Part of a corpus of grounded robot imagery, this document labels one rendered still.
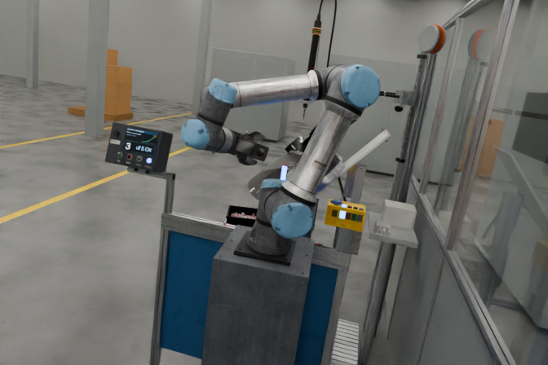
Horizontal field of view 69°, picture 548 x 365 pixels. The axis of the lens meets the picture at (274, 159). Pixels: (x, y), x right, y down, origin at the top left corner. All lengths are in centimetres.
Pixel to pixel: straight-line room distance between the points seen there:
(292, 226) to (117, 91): 897
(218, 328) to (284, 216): 46
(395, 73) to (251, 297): 651
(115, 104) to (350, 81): 903
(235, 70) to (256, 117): 119
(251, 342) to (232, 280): 22
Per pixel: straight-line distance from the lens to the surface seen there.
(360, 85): 112
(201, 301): 211
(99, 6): 788
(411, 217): 227
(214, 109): 105
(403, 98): 235
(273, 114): 922
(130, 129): 196
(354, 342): 266
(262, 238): 131
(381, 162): 762
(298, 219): 114
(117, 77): 988
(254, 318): 134
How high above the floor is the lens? 158
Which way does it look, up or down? 12 degrees down
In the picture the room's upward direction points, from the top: 8 degrees clockwise
